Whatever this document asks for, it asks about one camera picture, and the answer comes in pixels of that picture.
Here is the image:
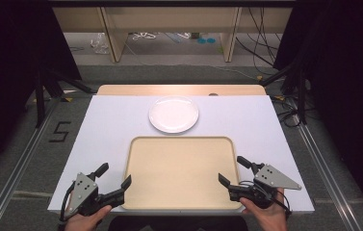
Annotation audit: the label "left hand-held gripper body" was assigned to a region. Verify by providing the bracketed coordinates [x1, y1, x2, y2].
[63, 172, 112, 220]

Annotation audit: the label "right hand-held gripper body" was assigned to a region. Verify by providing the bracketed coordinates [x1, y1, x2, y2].
[249, 164, 302, 210]

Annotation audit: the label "person's right hand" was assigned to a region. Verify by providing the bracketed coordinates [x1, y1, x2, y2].
[239, 188, 289, 231]

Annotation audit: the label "person's left hand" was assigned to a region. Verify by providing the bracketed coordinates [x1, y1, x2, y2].
[64, 204, 114, 231]

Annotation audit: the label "beige plastic tray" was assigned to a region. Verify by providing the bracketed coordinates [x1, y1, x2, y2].
[121, 136, 245, 212]

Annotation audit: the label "person's dark trouser legs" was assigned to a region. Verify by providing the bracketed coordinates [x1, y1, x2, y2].
[107, 215, 250, 231]

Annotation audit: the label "black metal stand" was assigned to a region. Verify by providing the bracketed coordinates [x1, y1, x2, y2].
[259, 62, 309, 126]
[34, 65, 94, 129]

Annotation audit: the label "white round plate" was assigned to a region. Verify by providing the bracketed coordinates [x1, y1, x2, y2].
[148, 95, 200, 135]

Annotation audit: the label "clear plastic bag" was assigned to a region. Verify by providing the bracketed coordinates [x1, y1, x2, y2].
[89, 32, 111, 55]

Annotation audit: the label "blue round lids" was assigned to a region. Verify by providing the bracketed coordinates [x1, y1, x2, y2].
[196, 37, 218, 45]

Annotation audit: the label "black curtain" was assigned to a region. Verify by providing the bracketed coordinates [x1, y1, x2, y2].
[272, 0, 363, 222]
[0, 0, 83, 187]

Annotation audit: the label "light wooden bench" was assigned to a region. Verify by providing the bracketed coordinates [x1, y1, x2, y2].
[52, 6, 294, 64]

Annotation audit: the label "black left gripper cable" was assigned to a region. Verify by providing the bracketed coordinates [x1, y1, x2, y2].
[59, 181, 76, 227]

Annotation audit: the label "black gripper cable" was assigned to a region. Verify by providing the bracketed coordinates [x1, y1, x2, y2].
[238, 180, 293, 217]
[59, 181, 76, 227]

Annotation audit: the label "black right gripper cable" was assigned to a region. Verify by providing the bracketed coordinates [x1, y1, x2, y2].
[238, 180, 293, 217]

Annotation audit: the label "aluminium floor rail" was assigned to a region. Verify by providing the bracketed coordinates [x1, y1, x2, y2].
[0, 98, 62, 231]
[292, 105, 363, 231]

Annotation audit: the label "black floor cables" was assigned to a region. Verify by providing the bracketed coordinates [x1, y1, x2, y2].
[271, 95, 302, 128]

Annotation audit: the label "hanging black cables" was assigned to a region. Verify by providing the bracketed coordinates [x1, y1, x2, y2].
[234, 7, 283, 75]

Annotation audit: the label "white coiled cable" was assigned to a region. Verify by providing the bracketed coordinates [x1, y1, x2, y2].
[131, 31, 158, 41]

